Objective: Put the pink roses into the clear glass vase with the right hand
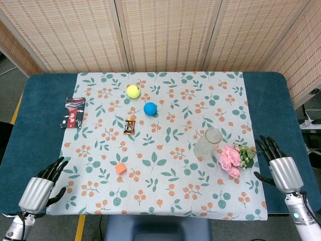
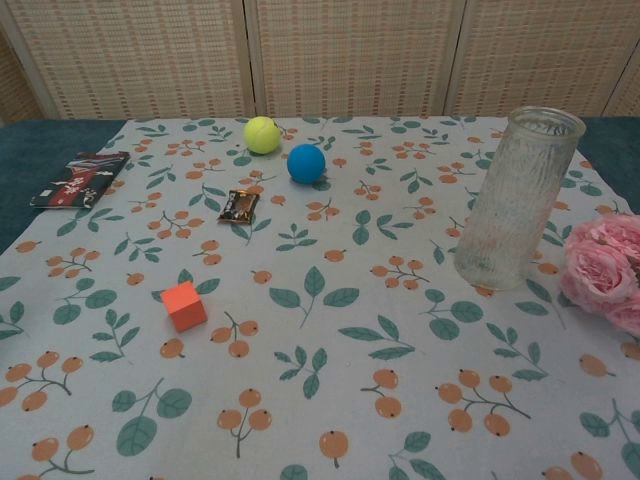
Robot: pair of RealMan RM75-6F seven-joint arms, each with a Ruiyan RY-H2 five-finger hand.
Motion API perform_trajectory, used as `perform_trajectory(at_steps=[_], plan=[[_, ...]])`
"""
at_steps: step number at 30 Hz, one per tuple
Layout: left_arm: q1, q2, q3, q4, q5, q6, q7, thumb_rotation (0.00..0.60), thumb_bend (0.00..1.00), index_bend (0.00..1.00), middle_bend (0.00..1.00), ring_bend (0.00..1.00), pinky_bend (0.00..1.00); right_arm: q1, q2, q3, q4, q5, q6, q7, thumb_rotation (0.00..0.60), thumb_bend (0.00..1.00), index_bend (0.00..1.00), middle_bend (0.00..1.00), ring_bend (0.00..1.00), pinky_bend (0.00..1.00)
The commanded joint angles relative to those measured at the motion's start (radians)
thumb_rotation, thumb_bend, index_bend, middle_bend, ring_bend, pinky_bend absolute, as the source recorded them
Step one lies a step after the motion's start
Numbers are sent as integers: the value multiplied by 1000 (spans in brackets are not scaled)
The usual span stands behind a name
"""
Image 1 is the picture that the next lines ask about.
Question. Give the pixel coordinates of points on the floral print tablecloth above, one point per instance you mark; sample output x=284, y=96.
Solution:
x=160, y=150

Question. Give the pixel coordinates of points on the white power strip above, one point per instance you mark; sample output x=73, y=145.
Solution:
x=311, y=123

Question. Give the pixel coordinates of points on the brown candy wrapper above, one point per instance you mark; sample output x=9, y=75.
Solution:
x=130, y=127

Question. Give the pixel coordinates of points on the woven folding screen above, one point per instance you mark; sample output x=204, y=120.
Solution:
x=160, y=35

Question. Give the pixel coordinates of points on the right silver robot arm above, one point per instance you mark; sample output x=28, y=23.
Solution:
x=302, y=216

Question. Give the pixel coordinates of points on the pink flower bouquet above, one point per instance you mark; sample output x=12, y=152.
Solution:
x=234, y=159

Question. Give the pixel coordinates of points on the blue ball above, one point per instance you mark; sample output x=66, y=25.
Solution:
x=150, y=109

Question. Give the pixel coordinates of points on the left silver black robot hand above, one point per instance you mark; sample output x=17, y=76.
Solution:
x=35, y=191

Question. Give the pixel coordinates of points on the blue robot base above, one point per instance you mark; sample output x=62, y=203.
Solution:
x=156, y=229

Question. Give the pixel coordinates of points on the yellow tennis ball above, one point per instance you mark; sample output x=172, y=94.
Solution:
x=133, y=91

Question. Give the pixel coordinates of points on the blue table mat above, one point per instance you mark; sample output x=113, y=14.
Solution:
x=27, y=140

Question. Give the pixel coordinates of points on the dark red printed packet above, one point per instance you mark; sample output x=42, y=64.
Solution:
x=73, y=112

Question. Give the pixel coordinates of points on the orange cube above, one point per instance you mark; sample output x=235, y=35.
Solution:
x=121, y=168

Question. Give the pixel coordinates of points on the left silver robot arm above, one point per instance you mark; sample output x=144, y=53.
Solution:
x=18, y=226

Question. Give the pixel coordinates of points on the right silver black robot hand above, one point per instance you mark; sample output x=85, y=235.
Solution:
x=285, y=173

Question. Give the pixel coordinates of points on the clear glass vase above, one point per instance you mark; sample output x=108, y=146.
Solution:
x=206, y=144

